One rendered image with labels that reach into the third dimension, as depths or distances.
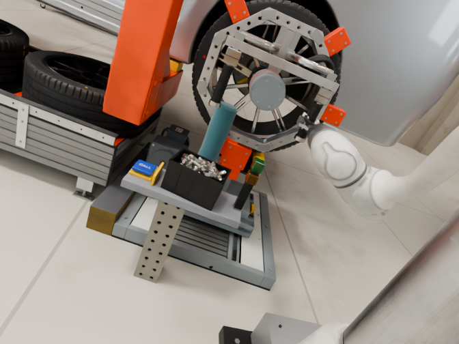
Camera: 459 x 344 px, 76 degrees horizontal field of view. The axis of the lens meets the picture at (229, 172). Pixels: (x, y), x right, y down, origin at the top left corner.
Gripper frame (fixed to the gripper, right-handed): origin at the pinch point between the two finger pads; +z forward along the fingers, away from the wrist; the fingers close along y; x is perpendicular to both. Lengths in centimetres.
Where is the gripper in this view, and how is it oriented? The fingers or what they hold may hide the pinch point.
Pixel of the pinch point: (309, 120)
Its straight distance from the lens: 112.0
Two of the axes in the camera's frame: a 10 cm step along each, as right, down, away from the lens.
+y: 9.3, 3.6, 1.1
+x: 3.7, -8.3, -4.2
